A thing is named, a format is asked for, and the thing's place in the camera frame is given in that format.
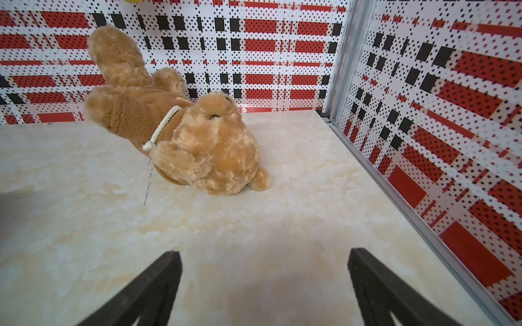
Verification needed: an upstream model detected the brown teddy bear plush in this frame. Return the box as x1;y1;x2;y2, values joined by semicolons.
85;26;270;196

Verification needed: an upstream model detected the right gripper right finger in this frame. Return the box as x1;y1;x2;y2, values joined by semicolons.
347;248;459;325

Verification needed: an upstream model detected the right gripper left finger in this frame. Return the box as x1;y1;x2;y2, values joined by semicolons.
80;251;183;325

